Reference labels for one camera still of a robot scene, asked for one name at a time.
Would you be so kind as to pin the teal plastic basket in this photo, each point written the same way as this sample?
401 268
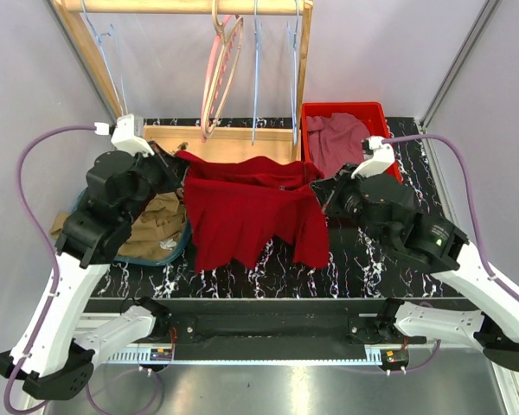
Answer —
173 250

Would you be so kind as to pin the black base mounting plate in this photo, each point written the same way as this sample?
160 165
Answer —
273 330

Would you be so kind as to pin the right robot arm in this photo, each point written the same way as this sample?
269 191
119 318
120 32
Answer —
385 211

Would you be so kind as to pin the mauve cloth in bin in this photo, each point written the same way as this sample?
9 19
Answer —
335 141

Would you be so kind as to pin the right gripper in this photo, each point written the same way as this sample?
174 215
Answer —
329 191

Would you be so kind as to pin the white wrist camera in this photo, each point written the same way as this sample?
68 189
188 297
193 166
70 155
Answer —
380 157
126 135

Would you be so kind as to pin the tan garment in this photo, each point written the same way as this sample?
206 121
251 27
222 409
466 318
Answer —
160 229

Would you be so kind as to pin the blue wire hanger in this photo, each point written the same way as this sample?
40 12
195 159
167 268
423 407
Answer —
107 42
292 34
257 48

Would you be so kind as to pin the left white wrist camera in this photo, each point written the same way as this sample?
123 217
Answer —
126 135

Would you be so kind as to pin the red pleated skirt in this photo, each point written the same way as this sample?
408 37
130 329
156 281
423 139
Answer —
235 208

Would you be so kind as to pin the wooden clothes rack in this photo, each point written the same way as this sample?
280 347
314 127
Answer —
228 144

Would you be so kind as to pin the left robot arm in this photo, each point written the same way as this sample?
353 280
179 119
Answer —
51 361

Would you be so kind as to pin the pink wooden hanger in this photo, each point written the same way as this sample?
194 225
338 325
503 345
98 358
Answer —
222 64

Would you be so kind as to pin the red plastic bin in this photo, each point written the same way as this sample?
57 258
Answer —
370 113

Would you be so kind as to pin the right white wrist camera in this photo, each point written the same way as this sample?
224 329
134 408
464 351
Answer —
380 157

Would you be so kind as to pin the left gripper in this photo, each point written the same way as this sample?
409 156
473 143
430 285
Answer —
172 167

